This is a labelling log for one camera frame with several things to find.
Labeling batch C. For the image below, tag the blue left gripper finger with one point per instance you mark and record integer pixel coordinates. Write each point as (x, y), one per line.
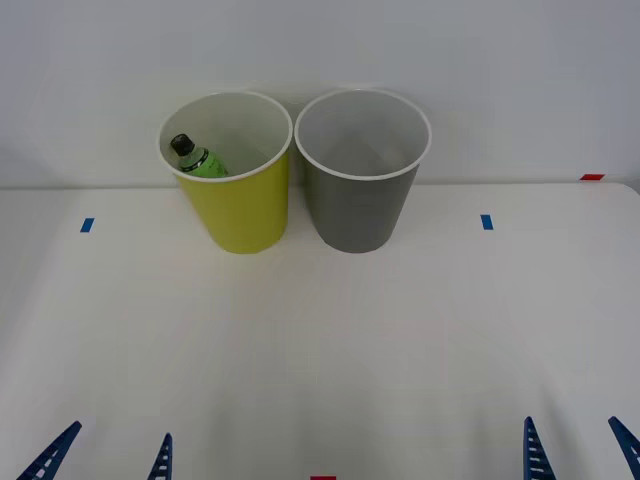
(50, 455)
(162, 462)

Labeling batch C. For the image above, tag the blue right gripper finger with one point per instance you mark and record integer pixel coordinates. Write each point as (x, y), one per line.
(536, 455)
(631, 442)

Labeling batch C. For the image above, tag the green bottle with black cap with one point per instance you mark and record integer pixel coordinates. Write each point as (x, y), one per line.
(205, 164)

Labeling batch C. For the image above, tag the yellow-green plastic bin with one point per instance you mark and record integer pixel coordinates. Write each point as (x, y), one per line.
(245, 210)

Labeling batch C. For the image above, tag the grey plastic bin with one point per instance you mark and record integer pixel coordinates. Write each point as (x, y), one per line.
(357, 215)

